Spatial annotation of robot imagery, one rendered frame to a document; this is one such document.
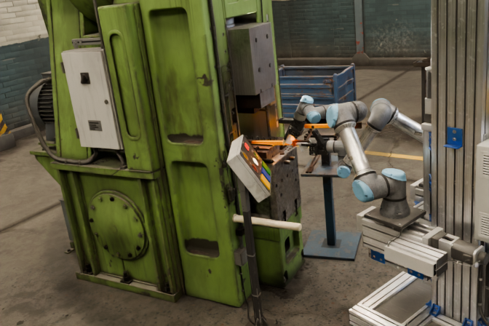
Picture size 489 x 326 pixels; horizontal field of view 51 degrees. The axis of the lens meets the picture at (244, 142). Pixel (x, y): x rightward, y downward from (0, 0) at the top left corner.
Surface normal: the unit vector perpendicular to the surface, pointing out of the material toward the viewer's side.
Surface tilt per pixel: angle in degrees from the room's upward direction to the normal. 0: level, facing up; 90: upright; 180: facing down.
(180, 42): 89
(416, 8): 89
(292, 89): 89
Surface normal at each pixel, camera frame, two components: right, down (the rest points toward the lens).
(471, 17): -0.77, 0.28
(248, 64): -0.48, 0.32
